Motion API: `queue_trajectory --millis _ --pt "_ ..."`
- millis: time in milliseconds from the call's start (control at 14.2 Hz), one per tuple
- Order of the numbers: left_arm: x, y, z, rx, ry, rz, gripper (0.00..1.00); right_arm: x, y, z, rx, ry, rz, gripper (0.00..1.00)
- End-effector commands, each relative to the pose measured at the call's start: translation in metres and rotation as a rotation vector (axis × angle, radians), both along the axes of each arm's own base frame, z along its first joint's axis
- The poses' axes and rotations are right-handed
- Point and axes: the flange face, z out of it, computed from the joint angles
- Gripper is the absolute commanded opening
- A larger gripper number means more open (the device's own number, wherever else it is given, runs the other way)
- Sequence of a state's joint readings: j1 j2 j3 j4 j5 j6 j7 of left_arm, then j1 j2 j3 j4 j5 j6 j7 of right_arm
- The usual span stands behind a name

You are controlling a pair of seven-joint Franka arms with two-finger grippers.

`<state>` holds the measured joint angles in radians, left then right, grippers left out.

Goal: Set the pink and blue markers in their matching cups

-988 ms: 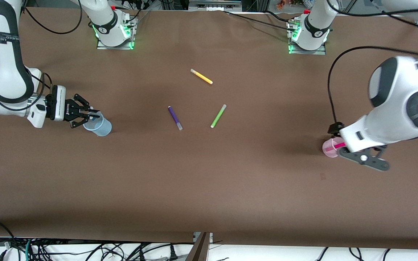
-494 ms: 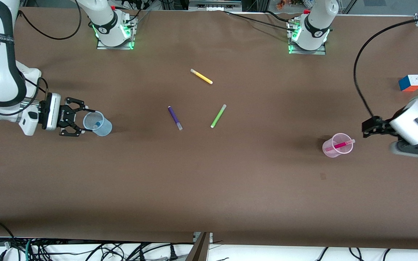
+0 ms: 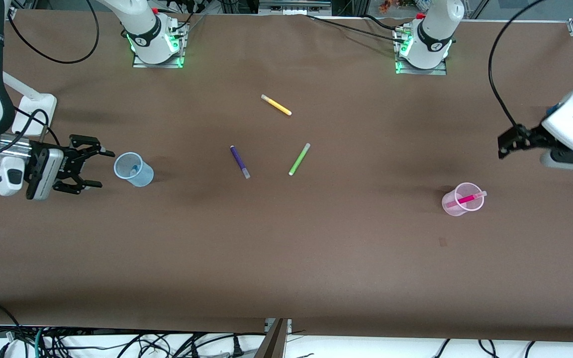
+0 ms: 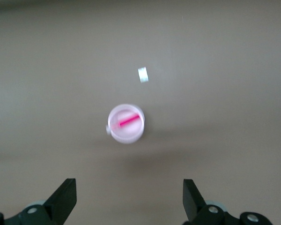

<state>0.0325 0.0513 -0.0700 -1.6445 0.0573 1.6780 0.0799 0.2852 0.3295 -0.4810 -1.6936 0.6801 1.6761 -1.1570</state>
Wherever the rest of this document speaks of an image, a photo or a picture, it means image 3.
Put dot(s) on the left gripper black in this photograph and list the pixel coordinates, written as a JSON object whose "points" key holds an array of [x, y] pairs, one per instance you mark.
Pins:
{"points": [[529, 137]]}

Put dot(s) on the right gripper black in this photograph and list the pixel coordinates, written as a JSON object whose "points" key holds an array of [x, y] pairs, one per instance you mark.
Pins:
{"points": [[38, 158]]}

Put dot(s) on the blue marker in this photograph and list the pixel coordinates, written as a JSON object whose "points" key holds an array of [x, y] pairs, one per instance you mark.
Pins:
{"points": [[134, 170]]}

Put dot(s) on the pink marker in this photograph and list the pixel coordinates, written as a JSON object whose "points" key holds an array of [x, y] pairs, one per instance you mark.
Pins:
{"points": [[468, 199]]}

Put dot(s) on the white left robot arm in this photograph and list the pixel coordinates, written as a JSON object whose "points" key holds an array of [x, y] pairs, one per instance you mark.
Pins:
{"points": [[435, 30]]}

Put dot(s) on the blue plastic cup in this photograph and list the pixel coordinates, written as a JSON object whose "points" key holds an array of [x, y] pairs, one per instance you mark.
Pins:
{"points": [[142, 176]]}

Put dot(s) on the pink plastic cup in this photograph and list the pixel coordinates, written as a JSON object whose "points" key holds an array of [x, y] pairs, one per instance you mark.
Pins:
{"points": [[453, 205]]}

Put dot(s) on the purple marker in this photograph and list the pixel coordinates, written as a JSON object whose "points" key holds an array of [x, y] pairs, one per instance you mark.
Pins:
{"points": [[239, 160]]}

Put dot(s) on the yellow marker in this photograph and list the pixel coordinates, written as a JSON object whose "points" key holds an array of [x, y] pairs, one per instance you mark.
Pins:
{"points": [[276, 105]]}

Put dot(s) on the green marker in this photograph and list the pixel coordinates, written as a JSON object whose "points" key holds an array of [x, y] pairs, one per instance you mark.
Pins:
{"points": [[299, 159]]}

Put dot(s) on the black power plug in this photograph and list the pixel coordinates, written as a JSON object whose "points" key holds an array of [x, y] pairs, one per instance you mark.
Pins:
{"points": [[238, 347]]}

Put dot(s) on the white mount bracket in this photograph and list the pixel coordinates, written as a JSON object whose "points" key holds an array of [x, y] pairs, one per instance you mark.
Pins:
{"points": [[35, 107]]}

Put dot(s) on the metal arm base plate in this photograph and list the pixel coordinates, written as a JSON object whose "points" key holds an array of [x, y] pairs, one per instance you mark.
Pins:
{"points": [[140, 63], [418, 71]]}

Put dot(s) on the aluminium frame rail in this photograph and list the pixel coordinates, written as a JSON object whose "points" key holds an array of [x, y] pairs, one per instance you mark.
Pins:
{"points": [[294, 7]]}

